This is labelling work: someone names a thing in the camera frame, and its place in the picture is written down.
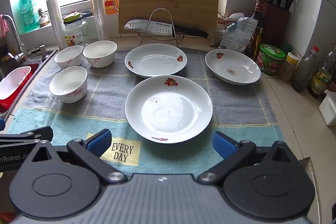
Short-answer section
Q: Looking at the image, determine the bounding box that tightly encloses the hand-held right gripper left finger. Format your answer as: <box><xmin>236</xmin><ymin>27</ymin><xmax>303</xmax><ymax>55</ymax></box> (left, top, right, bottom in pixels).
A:
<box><xmin>31</xmin><ymin>129</ymin><xmax>128</xmax><ymax>186</ymax></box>

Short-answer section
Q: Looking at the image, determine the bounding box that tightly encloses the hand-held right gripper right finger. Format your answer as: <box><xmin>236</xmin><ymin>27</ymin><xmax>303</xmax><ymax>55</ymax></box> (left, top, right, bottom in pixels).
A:
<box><xmin>197</xmin><ymin>131</ymin><xmax>300</xmax><ymax>185</ymax></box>

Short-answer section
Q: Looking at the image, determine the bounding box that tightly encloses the white floral bowl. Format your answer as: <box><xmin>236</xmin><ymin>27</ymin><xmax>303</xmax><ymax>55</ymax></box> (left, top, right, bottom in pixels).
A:
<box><xmin>83</xmin><ymin>40</ymin><xmax>118</xmax><ymax>68</ymax></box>
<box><xmin>54</xmin><ymin>45</ymin><xmax>84</xmax><ymax>69</ymax></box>
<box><xmin>49</xmin><ymin>66</ymin><xmax>88</xmax><ymax>104</ymax></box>

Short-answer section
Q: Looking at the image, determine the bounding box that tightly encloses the white floral plate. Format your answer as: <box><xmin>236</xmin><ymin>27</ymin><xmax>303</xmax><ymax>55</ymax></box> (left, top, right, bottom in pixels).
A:
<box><xmin>124</xmin><ymin>43</ymin><xmax>188</xmax><ymax>78</ymax></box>
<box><xmin>125</xmin><ymin>75</ymin><xmax>213</xmax><ymax>144</ymax></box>
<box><xmin>205</xmin><ymin>49</ymin><xmax>261</xmax><ymax>86</ymax></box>

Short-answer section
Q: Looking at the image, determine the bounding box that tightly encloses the red and white basin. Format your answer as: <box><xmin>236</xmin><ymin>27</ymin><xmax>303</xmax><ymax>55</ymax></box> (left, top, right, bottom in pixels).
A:
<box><xmin>0</xmin><ymin>66</ymin><xmax>33</xmax><ymax>113</ymax></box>

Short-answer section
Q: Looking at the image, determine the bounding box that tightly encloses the grey and teal checked towel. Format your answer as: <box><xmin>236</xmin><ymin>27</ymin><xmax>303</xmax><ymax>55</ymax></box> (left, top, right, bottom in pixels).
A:
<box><xmin>7</xmin><ymin>47</ymin><xmax>285</xmax><ymax>180</ymax></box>

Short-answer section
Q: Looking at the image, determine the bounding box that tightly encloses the steel sink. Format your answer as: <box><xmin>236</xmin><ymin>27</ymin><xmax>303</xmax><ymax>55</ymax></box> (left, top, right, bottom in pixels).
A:
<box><xmin>0</xmin><ymin>48</ymin><xmax>59</xmax><ymax>114</ymax></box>

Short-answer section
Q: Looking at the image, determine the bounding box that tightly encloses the metal faucet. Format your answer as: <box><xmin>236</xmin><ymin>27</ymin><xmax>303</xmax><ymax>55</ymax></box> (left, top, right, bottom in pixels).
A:
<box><xmin>0</xmin><ymin>14</ymin><xmax>28</xmax><ymax>63</ymax></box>

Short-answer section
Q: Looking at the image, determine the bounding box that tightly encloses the pink cloth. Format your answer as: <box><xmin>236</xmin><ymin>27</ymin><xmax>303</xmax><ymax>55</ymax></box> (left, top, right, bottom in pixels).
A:
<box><xmin>0</xmin><ymin>15</ymin><xmax>9</xmax><ymax>39</ymax></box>

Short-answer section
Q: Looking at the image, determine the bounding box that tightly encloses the green lid sauce jar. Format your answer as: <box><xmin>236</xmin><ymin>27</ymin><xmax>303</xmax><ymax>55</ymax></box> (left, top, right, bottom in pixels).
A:
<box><xmin>256</xmin><ymin>43</ymin><xmax>286</xmax><ymax>75</ymax></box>

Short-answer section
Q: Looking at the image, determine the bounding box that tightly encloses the small yellow lid jar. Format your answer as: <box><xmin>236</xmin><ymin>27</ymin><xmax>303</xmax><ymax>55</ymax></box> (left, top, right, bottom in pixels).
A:
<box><xmin>278</xmin><ymin>52</ymin><xmax>300</xmax><ymax>82</ymax></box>

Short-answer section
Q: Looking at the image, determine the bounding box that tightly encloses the glass jar yellow lid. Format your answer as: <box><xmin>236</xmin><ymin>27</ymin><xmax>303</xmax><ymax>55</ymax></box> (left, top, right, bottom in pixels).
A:
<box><xmin>62</xmin><ymin>12</ymin><xmax>90</xmax><ymax>47</ymax></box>

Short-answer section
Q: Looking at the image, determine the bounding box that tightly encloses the short plastic wrap roll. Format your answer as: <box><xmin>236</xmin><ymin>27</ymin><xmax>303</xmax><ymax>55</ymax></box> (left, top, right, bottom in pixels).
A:
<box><xmin>46</xmin><ymin>0</ymin><xmax>68</xmax><ymax>49</ymax></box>

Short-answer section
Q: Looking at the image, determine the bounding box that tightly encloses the clear bottle red cap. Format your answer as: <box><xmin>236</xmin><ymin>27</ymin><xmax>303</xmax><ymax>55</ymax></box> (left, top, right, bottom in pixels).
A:
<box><xmin>291</xmin><ymin>46</ymin><xmax>320</xmax><ymax>93</ymax></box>

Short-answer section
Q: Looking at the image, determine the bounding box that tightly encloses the crumpled white printed bag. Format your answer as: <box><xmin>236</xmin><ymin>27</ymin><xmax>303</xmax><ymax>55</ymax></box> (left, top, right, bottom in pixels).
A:
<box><xmin>219</xmin><ymin>17</ymin><xmax>259</xmax><ymax>52</ymax></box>

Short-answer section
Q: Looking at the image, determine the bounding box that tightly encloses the small potted plant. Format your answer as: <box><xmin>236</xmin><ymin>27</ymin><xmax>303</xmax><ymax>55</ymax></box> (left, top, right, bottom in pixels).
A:
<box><xmin>37</xmin><ymin>8</ymin><xmax>50</xmax><ymax>28</ymax></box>

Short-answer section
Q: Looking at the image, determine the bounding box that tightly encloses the white plastic box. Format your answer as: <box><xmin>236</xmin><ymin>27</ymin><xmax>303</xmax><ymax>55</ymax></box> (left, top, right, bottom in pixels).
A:
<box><xmin>318</xmin><ymin>90</ymin><xmax>336</xmax><ymax>126</ymax></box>

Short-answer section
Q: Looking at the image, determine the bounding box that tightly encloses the green soap pump bottle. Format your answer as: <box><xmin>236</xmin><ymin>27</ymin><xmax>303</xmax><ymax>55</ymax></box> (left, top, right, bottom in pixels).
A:
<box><xmin>18</xmin><ymin>0</ymin><xmax>40</xmax><ymax>33</ymax></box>

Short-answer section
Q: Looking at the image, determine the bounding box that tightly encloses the red and white bag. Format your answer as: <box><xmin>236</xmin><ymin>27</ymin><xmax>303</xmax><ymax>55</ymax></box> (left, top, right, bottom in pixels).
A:
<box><xmin>215</xmin><ymin>13</ymin><xmax>244</xmax><ymax>47</ymax></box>

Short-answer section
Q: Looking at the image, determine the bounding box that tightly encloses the bottle green yellow label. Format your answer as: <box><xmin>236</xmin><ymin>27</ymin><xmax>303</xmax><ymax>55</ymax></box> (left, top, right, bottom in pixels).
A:
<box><xmin>308</xmin><ymin>51</ymin><xmax>336</xmax><ymax>98</ymax></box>

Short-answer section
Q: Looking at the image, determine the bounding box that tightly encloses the dark sauce bottle red label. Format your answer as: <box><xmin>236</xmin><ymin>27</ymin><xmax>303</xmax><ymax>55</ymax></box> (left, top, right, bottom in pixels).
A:
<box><xmin>247</xmin><ymin>0</ymin><xmax>265</xmax><ymax>56</ymax></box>

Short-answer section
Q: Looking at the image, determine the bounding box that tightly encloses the dark red knife block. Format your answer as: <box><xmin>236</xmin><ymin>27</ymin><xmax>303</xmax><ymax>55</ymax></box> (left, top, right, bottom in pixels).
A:
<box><xmin>262</xmin><ymin>1</ymin><xmax>290</xmax><ymax>43</ymax></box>

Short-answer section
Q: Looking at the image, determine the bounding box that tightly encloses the tall plastic wrap roll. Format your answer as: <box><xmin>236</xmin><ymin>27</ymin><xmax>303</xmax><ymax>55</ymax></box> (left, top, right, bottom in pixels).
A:
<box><xmin>89</xmin><ymin>0</ymin><xmax>110</xmax><ymax>41</ymax></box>

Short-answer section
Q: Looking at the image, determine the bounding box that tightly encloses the kitchen knife black handle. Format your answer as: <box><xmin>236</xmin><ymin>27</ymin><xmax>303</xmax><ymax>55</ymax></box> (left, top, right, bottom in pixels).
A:
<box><xmin>123</xmin><ymin>18</ymin><xmax>209</xmax><ymax>39</ymax></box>

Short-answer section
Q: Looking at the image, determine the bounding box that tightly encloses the metal wire rack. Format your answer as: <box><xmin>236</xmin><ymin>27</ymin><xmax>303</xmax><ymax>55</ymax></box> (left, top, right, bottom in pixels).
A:
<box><xmin>136</xmin><ymin>8</ymin><xmax>185</xmax><ymax>47</ymax></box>

